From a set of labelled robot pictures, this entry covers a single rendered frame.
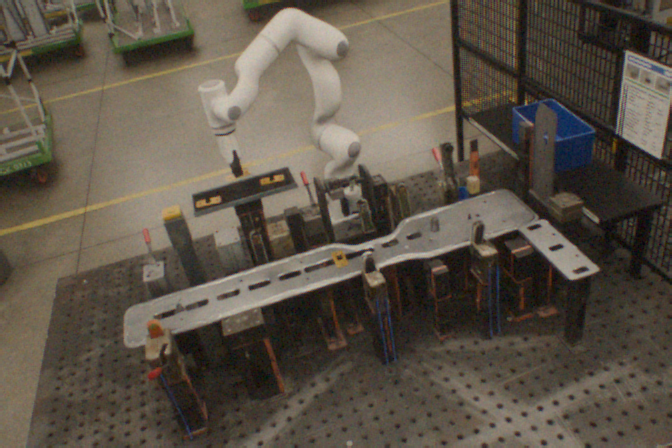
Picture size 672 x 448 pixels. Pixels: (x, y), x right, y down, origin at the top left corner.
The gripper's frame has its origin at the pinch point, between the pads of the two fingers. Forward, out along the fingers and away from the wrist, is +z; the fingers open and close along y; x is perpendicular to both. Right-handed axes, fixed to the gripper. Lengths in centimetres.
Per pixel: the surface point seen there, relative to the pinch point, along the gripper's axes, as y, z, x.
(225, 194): -0.5, 7.9, -6.2
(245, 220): 4.3, 18.1, -3.1
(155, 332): 43, 17, -44
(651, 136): 71, 3, 114
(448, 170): 32, 13, 65
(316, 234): 22.3, 22.9, 15.9
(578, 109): 35, 9, 121
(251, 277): 28.4, 23.8, -11.1
